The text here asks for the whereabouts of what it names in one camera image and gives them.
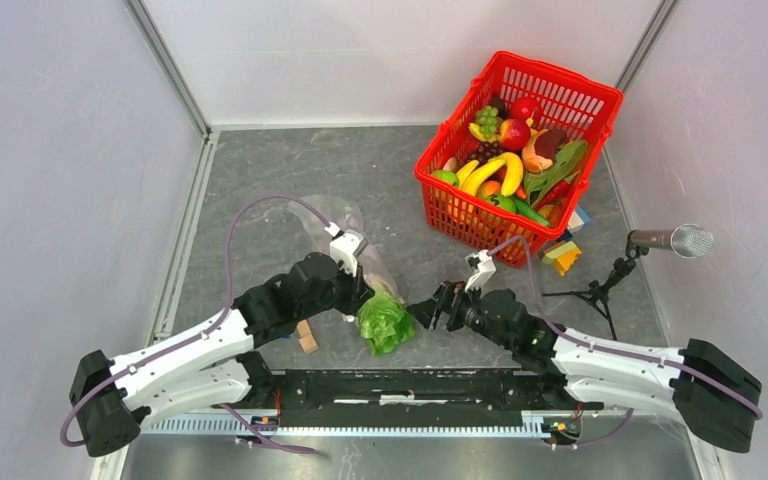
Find clear zip top bag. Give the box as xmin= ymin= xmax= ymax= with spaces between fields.
xmin=289 ymin=194 xmax=404 ymax=304

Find red toy tomato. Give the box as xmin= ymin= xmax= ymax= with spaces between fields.
xmin=507 ymin=96 xmax=543 ymax=125

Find red plastic basket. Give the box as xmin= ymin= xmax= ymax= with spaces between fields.
xmin=414 ymin=51 xmax=624 ymax=267

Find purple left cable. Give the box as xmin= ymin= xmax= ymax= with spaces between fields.
xmin=59 ymin=193 xmax=342 ymax=448

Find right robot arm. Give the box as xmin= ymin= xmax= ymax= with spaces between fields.
xmin=408 ymin=282 xmax=763 ymax=453

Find wooden cube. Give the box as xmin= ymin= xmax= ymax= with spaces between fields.
xmin=296 ymin=320 xmax=312 ymax=338
xmin=299 ymin=334 xmax=319 ymax=354

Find green toy grapes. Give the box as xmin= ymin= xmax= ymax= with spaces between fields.
xmin=475 ymin=105 xmax=499 ymax=138

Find dark green leafy vegetable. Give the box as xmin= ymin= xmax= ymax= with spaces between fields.
xmin=523 ymin=139 xmax=589 ymax=208

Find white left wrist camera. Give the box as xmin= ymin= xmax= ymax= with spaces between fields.
xmin=325 ymin=222 xmax=368 ymax=275

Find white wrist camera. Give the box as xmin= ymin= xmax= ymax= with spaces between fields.
xmin=325 ymin=222 xmax=368 ymax=275
xmin=464 ymin=250 xmax=496 ymax=292

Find red toy apple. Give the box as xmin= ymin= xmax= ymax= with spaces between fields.
xmin=498 ymin=118 xmax=532 ymax=152

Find green toy lime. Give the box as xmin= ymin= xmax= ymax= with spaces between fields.
xmin=432 ymin=170 xmax=460 ymax=188

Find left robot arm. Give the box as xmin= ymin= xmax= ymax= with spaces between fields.
xmin=61 ymin=253 xmax=375 ymax=458

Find green toy lettuce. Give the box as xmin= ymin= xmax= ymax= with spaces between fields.
xmin=357 ymin=285 xmax=415 ymax=356

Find yellow green block pile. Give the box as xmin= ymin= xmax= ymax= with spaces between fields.
xmin=541 ymin=241 xmax=582 ymax=276

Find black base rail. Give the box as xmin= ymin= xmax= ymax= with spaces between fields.
xmin=237 ymin=368 xmax=582 ymax=428

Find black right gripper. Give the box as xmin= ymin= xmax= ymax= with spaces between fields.
xmin=406 ymin=277 xmax=514 ymax=351

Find silver microphone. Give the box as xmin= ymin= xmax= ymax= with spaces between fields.
xmin=628 ymin=224 xmax=714 ymax=258

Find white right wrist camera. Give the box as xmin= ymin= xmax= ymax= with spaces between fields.
xmin=464 ymin=250 xmax=496 ymax=292

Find yellow toy bananas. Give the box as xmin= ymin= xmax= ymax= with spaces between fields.
xmin=455 ymin=152 xmax=526 ymax=197

